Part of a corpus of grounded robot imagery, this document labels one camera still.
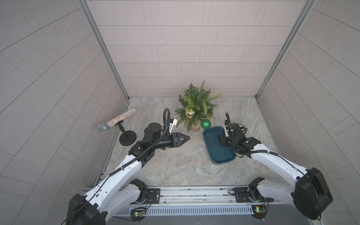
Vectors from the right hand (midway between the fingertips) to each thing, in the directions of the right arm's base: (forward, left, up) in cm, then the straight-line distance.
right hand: (220, 137), depth 85 cm
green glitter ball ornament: (-1, +10, +17) cm, 20 cm away
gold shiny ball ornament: (+4, +18, +20) cm, 27 cm away
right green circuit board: (-37, -13, -9) cm, 40 cm away
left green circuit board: (-35, +46, -3) cm, 58 cm away
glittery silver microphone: (-1, +62, +19) cm, 65 cm away
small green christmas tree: (+9, +12, +23) cm, 28 cm away
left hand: (-8, +20, +15) cm, 26 cm away
